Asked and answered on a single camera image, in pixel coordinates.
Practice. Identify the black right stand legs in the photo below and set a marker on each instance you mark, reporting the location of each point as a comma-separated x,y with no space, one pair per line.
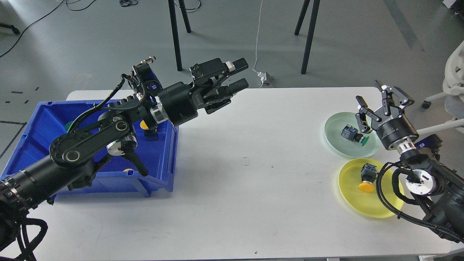
311,30

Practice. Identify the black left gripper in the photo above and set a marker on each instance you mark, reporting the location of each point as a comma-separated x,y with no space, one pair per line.
176,104

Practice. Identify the black stand legs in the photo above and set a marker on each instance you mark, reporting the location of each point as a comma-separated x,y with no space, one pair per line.
311,30
174,26

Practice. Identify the light green plate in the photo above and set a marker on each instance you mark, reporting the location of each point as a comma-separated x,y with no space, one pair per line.
333,129

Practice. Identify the yellow plate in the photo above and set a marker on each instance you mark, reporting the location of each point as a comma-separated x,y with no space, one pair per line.
367,203

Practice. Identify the white power plug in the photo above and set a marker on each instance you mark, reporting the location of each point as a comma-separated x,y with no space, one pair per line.
266,79

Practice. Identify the white office chair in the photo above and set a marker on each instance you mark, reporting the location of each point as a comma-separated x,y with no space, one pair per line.
452,91

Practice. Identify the black left stand legs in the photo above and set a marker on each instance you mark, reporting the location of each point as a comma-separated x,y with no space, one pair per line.
174,26

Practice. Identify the green push button back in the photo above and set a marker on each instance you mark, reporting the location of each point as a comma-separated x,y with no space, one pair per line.
351,133

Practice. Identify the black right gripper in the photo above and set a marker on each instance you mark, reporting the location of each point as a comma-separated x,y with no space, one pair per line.
397,127

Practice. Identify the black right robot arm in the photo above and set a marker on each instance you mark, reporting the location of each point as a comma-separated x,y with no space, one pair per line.
419,179

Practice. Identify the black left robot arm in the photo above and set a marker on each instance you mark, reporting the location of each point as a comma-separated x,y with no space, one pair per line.
105,131

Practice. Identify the blue plastic bin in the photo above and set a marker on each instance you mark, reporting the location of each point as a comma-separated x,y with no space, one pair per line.
48,122

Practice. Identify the yellow push button back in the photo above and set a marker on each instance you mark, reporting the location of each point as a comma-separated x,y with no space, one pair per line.
150,134

